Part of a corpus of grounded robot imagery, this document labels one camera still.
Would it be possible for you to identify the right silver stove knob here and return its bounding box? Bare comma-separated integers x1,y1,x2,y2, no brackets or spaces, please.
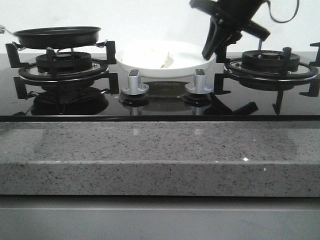
184,68,213,95

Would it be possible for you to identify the black frying pan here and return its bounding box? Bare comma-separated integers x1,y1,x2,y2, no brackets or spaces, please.
13,26,101,50

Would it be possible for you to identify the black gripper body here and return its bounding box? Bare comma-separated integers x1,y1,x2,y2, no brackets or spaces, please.
189,0,270,41

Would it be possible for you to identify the black gas burner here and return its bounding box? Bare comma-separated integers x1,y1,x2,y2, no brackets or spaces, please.
35,51,92,74
240,50,285,73

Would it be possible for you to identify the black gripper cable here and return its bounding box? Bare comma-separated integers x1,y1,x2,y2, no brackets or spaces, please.
263,0,300,24

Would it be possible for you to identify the black pan support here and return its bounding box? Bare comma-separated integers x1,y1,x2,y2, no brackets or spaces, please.
5,40,119,99
213,47,320,115

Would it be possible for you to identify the grey cabinet front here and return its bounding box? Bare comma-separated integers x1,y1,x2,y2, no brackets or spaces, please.
0,196,320,240

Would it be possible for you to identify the fried egg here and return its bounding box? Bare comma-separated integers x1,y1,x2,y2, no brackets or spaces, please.
121,47,170,69

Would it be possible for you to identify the left black pan support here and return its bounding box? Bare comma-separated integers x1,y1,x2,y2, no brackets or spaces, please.
5,40,119,99

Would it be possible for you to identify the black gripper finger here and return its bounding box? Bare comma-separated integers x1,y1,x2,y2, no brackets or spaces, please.
202,16,231,60
215,31,243,53

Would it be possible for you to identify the white round plate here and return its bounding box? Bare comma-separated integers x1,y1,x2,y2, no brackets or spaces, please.
115,40,216,79

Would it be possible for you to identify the silver stove knob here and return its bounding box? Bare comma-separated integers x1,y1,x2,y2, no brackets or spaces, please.
121,69,149,96
184,68,213,95

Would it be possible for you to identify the black glass gas cooktop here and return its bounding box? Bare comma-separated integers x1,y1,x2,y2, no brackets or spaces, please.
0,54,320,122

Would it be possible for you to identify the left black gas burner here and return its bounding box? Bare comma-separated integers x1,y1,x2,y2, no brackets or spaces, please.
35,51,92,74

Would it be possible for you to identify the left silver stove knob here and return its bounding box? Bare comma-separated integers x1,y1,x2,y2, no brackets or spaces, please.
121,69,149,96

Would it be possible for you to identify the right black pan support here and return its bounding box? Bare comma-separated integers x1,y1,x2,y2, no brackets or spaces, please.
213,47,320,115

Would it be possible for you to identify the right black gas burner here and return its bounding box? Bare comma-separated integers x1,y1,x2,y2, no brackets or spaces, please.
240,50,285,73

